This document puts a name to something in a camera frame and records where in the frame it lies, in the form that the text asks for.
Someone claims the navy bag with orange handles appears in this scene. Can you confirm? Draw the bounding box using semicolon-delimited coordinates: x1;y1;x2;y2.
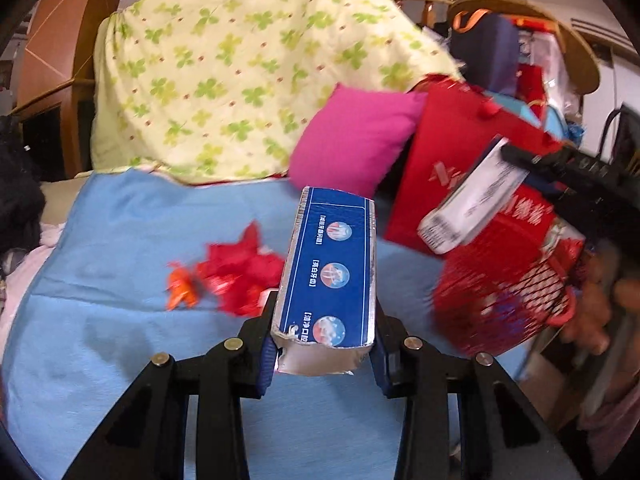
450;10;521;96

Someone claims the person's right hand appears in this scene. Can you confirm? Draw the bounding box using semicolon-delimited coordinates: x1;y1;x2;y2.
560;247;640;356

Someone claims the orange plastic wrapper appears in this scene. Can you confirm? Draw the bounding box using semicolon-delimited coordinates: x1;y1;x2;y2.
166;260;198;310

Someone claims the pink pillow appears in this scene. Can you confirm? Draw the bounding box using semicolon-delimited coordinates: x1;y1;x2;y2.
289;84;430;196

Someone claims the clover print quilt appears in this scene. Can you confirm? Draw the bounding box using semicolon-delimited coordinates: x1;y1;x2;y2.
92;0;463;186

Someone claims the white medicine box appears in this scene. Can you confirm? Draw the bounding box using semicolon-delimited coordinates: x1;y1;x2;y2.
417;135;531;257

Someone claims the blue toothpaste box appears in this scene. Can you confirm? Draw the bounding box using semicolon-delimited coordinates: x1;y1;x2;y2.
270;186;378;377

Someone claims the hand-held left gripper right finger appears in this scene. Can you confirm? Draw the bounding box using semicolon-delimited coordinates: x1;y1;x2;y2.
371;300;583;480

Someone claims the red wrapper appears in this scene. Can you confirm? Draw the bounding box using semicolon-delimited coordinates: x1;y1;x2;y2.
196;220;287;318

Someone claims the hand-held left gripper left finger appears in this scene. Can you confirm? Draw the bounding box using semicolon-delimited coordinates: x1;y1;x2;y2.
62;290;281;480

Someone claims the red paper bag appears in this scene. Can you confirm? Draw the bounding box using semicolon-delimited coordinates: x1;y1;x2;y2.
386;76;566;256

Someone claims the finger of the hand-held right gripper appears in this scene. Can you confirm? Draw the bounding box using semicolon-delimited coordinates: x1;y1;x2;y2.
500;142;576;181

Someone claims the pale pink cloth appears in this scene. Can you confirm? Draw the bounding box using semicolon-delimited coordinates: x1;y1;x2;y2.
0;220;66;361

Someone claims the straw hat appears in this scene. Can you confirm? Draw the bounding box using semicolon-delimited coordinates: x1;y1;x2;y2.
446;0;601;95

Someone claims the wooden headboard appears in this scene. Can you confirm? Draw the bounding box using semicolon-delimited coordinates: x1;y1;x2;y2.
10;0;136;176

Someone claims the blue blanket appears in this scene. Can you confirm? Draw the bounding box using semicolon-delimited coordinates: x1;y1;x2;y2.
0;167;531;480

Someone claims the light blue box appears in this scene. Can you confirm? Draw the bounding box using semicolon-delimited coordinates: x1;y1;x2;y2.
492;96;568;141

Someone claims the black fluffy cloth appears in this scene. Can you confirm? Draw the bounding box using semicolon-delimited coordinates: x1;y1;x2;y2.
0;115;47;256

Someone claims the red plastic basket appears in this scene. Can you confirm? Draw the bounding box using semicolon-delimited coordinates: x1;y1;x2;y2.
432;185;586;358

